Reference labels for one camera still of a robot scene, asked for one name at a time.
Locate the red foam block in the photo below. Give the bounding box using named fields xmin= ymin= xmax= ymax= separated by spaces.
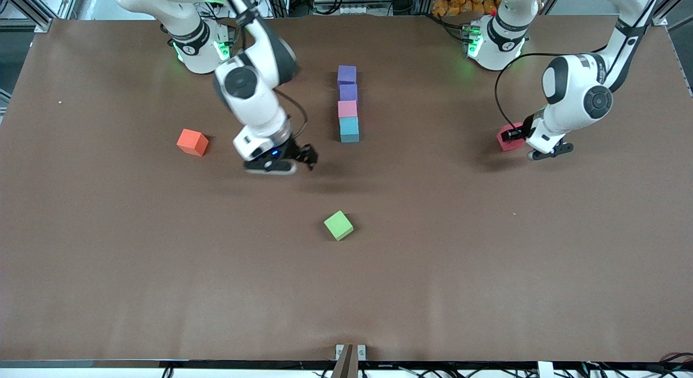
xmin=496 ymin=122 xmax=527 ymax=152

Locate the light blue foam block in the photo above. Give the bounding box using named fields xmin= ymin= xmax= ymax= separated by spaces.
xmin=339 ymin=117 xmax=361 ymax=144

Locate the green foam block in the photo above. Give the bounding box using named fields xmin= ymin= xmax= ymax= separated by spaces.
xmin=324 ymin=210 xmax=354 ymax=242

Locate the orange foam block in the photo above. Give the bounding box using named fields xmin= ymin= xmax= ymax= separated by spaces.
xmin=176 ymin=129 xmax=210 ymax=157

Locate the pile of orange items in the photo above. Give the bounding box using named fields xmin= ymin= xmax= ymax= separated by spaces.
xmin=432 ymin=0 xmax=499 ymax=17

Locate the brown table mat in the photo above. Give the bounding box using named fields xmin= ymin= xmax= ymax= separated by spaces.
xmin=0 ymin=15 xmax=693 ymax=362

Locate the dark equipment rack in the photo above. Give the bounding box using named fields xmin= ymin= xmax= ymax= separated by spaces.
xmin=254 ymin=0 xmax=434 ymax=17

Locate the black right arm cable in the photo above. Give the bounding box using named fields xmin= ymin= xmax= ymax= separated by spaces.
xmin=219 ymin=0 xmax=309 ymax=138

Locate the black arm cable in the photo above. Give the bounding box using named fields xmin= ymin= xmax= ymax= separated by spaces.
xmin=219 ymin=0 xmax=309 ymax=138
xmin=494 ymin=50 xmax=618 ymax=131

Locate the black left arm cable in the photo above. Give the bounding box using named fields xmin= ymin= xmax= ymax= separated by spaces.
xmin=494 ymin=50 xmax=618 ymax=131

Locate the aluminium frame post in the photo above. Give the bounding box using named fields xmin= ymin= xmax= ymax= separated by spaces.
xmin=0 ymin=0 xmax=55 ymax=33
xmin=650 ymin=0 xmax=693 ymax=29

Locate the brown camera mount post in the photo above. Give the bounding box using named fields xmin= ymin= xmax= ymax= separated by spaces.
xmin=331 ymin=344 xmax=367 ymax=378

